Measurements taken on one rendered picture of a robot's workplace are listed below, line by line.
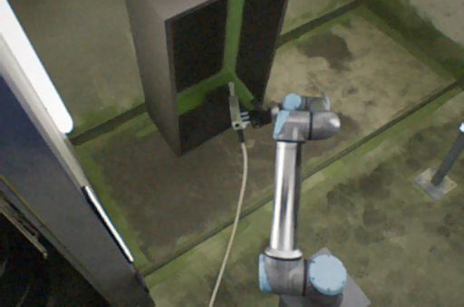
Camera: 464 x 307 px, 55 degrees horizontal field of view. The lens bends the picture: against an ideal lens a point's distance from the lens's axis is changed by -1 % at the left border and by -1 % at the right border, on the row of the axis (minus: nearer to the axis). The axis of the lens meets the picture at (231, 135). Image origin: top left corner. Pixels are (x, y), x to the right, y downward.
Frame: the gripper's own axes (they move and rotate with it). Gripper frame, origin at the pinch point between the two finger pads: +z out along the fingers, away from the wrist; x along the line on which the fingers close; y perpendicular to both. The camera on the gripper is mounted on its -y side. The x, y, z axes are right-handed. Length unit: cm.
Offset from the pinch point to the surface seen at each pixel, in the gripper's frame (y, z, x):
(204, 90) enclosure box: -1.3, 16.1, 40.6
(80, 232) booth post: -22, 61, -91
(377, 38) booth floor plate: 34, -126, 133
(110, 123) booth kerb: 21, 91, 68
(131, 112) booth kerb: 21, 75, 75
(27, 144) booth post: -72, 52, -109
